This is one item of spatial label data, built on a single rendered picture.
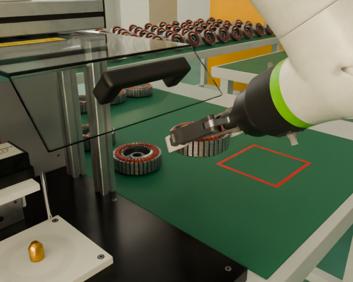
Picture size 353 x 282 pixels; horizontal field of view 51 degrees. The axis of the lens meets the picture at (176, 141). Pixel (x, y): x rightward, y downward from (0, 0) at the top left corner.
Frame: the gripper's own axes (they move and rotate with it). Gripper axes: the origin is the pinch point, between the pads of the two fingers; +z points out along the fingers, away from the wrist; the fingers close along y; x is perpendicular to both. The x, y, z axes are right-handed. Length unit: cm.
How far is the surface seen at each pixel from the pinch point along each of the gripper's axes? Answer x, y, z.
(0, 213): -4.5, -35.6, 6.8
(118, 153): 2.5, -9.7, 19.8
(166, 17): 177, 177, 291
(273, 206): -16.2, 9.6, -3.3
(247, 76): 32, 80, 75
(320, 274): -52, 59, 42
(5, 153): 3.0, -33.5, -4.1
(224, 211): -14.7, 0.5, -0.7
